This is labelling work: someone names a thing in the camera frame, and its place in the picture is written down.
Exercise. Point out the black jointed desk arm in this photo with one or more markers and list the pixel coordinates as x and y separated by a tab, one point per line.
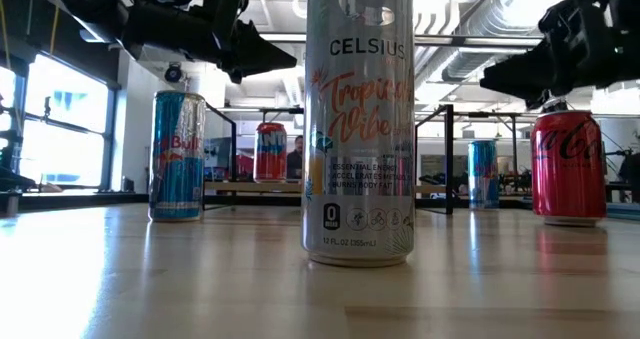
627	169

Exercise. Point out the dark background display screen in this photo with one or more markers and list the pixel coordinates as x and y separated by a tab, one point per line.
217	159

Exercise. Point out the white round ceiling fixture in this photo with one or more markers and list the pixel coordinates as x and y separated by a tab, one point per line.
295	8

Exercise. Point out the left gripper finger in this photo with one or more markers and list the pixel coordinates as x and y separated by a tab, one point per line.
240	74
255	49

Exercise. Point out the white Celsius can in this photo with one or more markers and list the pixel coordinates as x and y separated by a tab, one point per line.
357	129

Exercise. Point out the ceiling light strip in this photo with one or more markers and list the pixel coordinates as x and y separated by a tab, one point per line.
282	37
500	42

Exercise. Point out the large window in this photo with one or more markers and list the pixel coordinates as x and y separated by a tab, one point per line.
65	129

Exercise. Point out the black stand by window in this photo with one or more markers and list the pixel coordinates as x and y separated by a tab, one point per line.
15	179

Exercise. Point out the dark background desk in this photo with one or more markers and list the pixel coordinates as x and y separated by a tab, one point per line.
622	186

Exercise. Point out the person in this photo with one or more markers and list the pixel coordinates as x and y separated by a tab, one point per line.
296	159

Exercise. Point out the black aluminium table frame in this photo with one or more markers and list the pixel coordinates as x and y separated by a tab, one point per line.
75	201

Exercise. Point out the black wall camera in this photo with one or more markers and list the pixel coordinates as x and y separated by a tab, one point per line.
173	73

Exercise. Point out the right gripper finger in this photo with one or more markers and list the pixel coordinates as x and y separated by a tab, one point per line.
542	100
525	79

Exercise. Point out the red background object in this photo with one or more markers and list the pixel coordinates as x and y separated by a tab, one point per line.
245	168

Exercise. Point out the red Coca-Cola can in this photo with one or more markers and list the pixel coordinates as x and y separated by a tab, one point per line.
567	169

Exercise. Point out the small black floor box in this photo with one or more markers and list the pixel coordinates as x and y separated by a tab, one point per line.
128	185

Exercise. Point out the red Fanta can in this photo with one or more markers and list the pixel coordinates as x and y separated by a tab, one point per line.
270	154

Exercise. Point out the blue silver Red Bull can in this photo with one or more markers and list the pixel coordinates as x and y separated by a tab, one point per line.
483	174
177	169

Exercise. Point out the silver ventilation duct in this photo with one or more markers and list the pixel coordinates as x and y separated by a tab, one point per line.
500	9

